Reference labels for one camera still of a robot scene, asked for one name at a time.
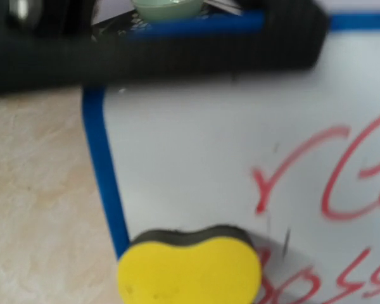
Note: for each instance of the black patterned square plate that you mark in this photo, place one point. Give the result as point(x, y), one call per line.
point(123, 24)

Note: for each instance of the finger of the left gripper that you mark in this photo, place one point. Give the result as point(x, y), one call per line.
point(53, 44)

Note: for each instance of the blue framed whiteboard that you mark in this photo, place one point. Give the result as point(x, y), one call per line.
point(293, 160)

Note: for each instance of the light green bowl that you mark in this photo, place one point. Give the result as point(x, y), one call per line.
point(162, 10)

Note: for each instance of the yellow whiteboard eraser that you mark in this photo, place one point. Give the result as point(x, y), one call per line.
point(215, 265)

